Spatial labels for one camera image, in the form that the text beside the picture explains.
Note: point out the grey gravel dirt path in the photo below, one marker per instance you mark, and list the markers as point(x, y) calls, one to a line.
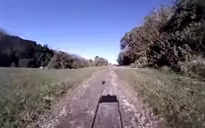
point(90, 100)

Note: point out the row of leafy trees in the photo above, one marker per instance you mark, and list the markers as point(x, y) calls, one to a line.
point(170, 36)

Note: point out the grass verge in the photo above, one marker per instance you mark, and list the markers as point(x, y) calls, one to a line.
point(170, 93)

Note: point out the dark wood of trees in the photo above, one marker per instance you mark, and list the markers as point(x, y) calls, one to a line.
point(23, 53)

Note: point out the green grass field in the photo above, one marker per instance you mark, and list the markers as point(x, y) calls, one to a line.
point(20, 86)

